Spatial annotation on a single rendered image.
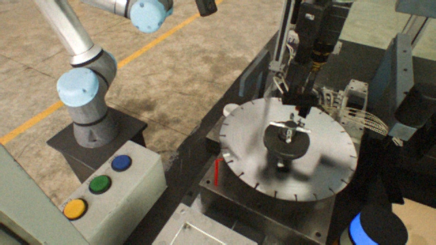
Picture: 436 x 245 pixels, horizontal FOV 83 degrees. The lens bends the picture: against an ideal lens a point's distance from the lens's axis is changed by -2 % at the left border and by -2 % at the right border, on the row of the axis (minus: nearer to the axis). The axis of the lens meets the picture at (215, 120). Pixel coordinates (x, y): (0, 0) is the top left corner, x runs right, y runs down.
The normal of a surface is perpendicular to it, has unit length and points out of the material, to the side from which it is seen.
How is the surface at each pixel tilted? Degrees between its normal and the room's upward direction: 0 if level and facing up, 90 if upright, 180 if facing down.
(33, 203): 90
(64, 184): 0
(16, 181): 90
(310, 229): 0
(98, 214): 0
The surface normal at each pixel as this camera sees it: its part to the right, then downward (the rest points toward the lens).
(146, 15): 0.00, 0.70
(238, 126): 0.02, -0.72
